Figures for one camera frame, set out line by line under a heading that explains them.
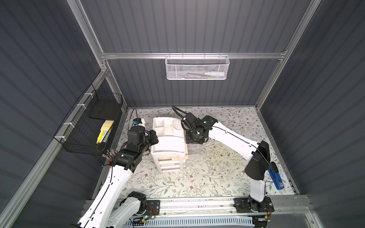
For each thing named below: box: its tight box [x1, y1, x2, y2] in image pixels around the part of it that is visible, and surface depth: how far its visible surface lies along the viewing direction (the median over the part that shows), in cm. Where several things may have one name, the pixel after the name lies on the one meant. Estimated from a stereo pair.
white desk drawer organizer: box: [151, 116, 186, 174], surface depth 80 cm
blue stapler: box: [267, 161, 285, 190], surface depth 82 cm
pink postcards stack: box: [184, 143, 189, 161], surface depth 80 cm
